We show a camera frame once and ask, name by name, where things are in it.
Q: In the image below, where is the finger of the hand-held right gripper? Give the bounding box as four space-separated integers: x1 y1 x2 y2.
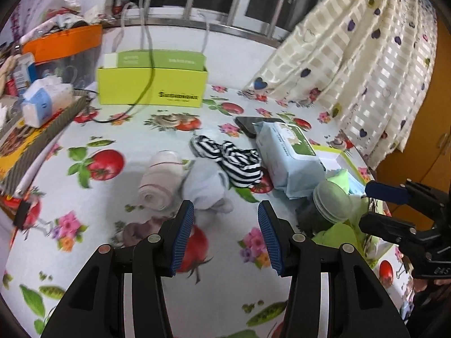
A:
364 179 451 215
359 211 429 246

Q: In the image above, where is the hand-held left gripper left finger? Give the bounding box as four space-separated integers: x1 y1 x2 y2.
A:
40 200 196 338

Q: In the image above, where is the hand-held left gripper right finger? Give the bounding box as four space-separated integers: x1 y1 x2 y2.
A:
257 200 411 338

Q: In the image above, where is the blue face mask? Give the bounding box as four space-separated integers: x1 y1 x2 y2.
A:
348 181 368 197

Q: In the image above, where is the light green cloth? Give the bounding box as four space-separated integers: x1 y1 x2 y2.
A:
312 169 374 248

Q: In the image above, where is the mauve cloth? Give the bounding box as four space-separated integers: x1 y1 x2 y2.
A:
114 216 170 249

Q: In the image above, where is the glass jar with grey lid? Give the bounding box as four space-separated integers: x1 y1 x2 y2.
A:
296 179 353 235

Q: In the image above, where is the beige rolled cloth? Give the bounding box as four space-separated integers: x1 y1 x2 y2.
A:
137 151 184 212

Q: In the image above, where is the wooden cabinet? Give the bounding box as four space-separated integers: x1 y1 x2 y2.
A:
373 17 451 191

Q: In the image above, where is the black and white striped cloth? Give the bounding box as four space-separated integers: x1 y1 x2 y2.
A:
190 135 263 189

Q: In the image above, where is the wet wipes pack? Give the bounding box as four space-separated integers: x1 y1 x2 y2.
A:
254 121 326 199

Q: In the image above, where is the black phone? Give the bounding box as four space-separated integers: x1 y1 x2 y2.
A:
235 115 286 139

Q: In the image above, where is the cream curtain with heart print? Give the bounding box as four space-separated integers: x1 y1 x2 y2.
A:
243 0 441 170

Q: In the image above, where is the yellow-green cardboard box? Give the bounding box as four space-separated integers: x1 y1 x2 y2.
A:
96 50 209 108

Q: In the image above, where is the basket of small items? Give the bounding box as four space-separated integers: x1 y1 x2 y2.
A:
0 95 88 198

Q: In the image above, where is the blue and white tissue pack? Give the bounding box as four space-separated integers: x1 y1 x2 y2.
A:
22 77 74 127

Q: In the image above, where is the orange box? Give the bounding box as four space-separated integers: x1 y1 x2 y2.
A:
22 25 103 65

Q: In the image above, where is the small blue and white carton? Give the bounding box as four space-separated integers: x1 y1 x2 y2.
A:
12 53 36 92

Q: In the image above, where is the metal window grille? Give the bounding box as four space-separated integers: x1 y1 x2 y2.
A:
116 0 335 43

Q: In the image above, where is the black cable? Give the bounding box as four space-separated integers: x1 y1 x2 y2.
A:
93 3 156 124

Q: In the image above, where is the white cable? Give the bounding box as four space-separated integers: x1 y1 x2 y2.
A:
200 12 213 54

